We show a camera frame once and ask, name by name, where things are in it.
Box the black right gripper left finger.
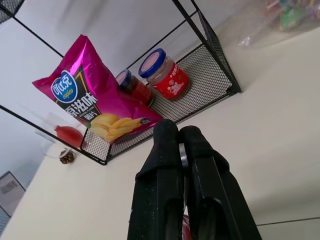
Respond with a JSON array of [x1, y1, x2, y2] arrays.
[[126, 119, 186, 240]]

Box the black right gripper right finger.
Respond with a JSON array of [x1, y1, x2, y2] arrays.
[[178, 126, 263, 240]]

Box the small brown pine cone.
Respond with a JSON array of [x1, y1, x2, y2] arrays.
[[59, 149, 76, 166]]

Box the small red-label jar blue lid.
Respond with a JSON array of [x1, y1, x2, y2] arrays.
[[115, 69, 155, 108]]

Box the clear glass with red liquid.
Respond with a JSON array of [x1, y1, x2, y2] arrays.
[[34, 112, 89, 159]]

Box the magenta potato chip bag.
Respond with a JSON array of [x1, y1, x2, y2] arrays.
[[31, 34, 162, 144]]

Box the large red-label jar blue lid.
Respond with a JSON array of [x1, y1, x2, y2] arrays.
[[138, 48, 192, 102]]

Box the grey box with label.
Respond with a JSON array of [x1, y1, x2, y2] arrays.
[[0, 170, 27, 218]]

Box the clear plastic bag colourful items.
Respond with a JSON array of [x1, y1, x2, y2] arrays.
[[236, 0, 320, 47]]

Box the black wire mesh shelf rack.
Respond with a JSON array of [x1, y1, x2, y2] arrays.
[[0, 0, 243, 166]]

